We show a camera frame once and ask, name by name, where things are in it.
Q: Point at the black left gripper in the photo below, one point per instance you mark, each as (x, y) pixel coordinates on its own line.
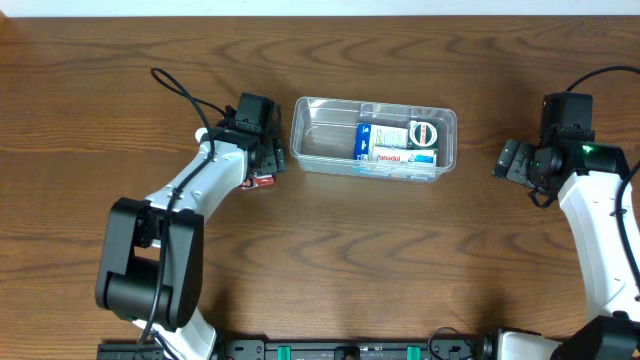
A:
(273, 156)

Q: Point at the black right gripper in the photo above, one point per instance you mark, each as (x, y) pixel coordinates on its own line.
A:
(516, 163)

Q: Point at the red orange small box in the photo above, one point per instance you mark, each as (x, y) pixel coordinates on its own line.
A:
(256, 181)

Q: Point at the blue Kool Fever box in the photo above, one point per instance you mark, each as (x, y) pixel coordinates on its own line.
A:
(370, 136)

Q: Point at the white Panadol box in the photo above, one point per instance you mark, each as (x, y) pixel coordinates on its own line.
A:
(404, 156)

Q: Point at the small white-capped dark bottle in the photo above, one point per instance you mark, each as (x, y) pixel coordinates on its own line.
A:
(201, 135)

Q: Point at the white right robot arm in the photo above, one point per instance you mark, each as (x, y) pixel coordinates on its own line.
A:
(590, 181)

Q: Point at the clear plastic container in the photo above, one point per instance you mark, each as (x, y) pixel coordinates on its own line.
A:
(324, 130)

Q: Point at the black mounting rail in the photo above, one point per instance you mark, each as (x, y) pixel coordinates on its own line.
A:
(440, 347)

